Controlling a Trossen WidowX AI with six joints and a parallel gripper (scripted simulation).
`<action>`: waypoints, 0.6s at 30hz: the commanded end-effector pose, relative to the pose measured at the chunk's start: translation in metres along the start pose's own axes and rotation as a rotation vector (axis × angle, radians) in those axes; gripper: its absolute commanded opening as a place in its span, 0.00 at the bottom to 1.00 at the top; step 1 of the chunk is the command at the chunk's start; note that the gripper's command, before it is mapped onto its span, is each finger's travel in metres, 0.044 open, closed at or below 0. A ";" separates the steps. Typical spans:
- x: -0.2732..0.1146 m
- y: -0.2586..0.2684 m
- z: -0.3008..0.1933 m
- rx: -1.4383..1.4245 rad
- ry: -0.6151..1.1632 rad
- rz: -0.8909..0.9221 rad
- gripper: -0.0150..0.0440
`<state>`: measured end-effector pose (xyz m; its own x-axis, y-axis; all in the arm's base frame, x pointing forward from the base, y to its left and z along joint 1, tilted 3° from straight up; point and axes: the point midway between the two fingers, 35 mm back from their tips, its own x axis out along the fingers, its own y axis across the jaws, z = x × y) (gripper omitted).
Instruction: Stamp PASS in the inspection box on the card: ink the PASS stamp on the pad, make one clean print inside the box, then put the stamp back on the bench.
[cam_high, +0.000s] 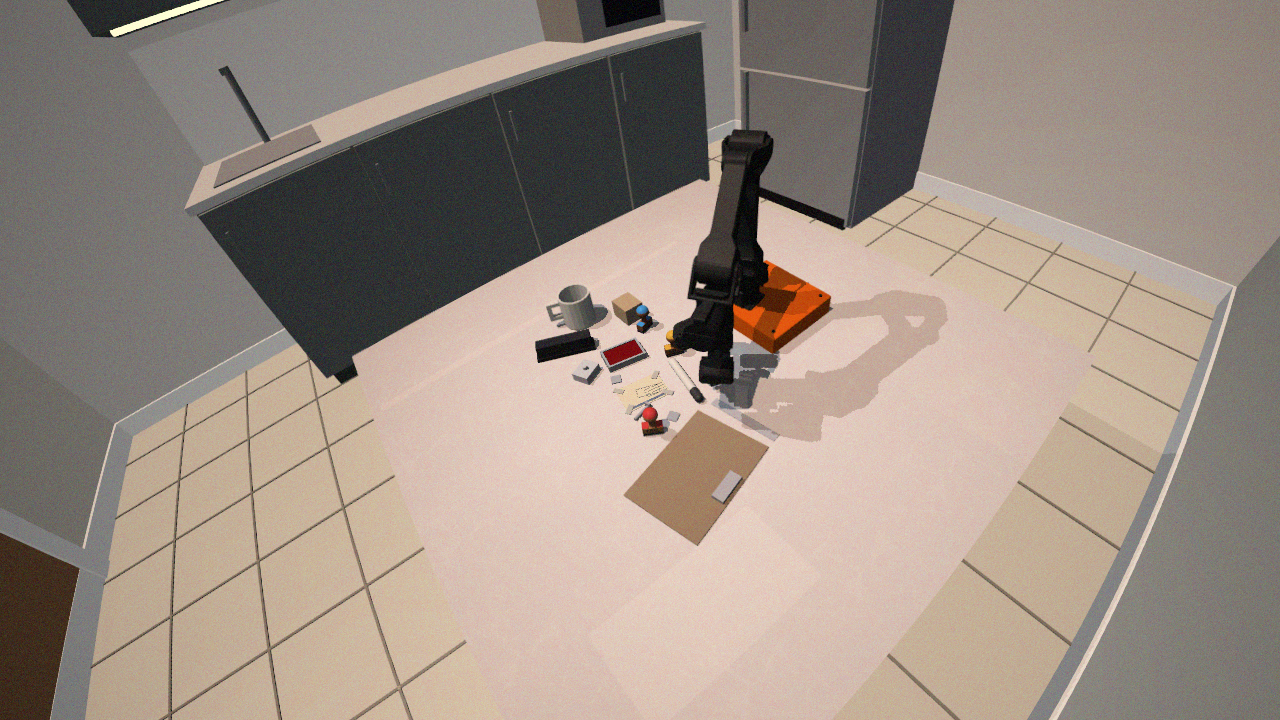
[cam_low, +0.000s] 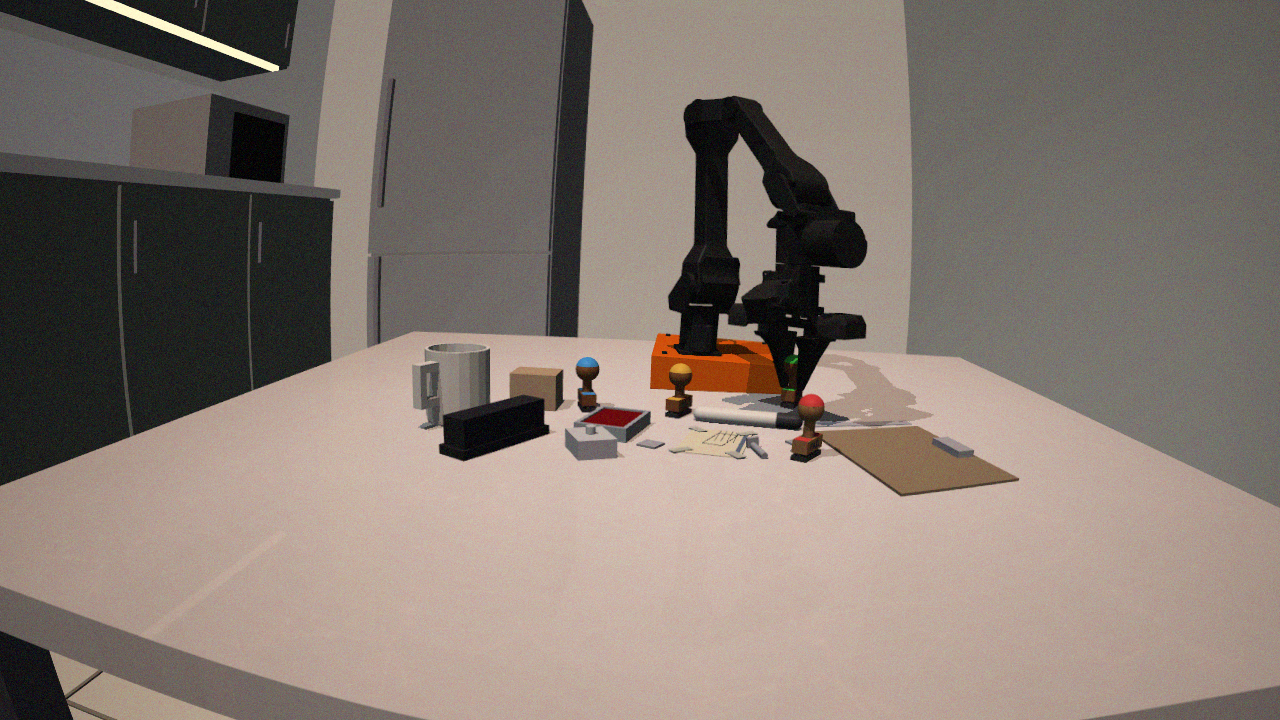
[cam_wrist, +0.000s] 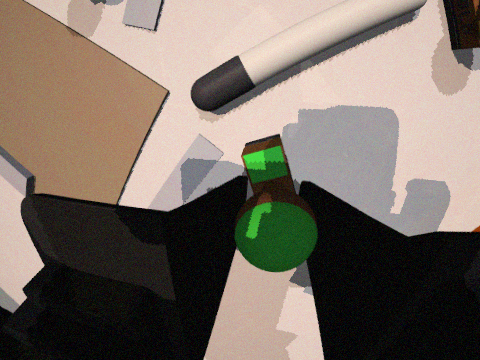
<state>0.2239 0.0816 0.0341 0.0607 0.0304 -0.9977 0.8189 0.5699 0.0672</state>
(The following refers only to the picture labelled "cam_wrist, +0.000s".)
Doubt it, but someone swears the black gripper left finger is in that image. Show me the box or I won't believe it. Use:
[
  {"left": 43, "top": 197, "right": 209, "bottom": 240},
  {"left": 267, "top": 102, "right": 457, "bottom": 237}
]
[{"left": 20, "top": 175, "right": 248, "bottom": 360}]

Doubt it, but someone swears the grey flat bar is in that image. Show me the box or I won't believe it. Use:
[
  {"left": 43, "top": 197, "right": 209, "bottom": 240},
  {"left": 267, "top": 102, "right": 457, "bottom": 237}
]
[{"left": 148, "top": 133, "right": 224, "bottom": 211}]

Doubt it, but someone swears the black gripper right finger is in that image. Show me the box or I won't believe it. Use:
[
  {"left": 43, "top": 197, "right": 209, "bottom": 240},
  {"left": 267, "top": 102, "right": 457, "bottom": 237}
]
[{"left": 299, "top": 180, "right": 480, "bottom": 360}]

